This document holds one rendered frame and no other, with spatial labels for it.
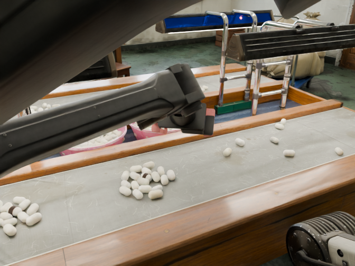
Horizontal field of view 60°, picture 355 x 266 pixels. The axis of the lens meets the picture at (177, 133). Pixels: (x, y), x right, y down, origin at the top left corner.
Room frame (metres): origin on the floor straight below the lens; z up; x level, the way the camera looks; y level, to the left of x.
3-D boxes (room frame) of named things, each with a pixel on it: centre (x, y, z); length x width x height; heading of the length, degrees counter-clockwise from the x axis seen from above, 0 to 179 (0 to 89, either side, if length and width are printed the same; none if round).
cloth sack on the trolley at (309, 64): (3.61, -1.28, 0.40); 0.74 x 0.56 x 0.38; 121
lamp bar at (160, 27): (1.53, -0.20, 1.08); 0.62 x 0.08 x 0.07; 116
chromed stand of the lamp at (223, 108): (1.46, -0.24, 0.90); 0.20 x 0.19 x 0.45; 116
